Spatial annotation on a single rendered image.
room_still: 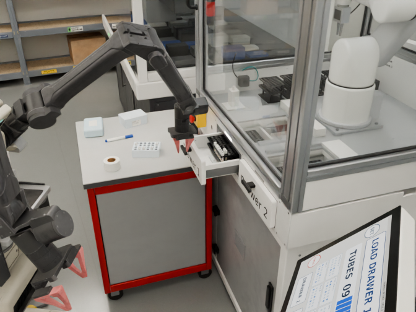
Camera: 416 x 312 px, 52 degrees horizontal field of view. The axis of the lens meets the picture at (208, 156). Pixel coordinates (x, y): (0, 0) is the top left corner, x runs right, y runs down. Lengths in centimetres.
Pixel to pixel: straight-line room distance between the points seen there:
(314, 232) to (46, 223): 85
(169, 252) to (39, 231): 132
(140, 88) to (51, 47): 338
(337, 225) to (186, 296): 111
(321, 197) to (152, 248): 104
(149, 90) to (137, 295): 111
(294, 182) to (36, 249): 72
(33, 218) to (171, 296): 150
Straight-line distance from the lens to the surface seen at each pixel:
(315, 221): 141
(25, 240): 97
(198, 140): 186
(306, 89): 114
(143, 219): 202
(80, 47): 532
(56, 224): 91
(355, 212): 148
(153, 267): 223
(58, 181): 334
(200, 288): 238
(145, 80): 243
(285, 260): 148
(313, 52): 111
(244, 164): 158
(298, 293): 104
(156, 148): 197
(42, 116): 131
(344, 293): 91
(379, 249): 93
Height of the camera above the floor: 176
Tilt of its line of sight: 30 degrees down
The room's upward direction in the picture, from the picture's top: straight up
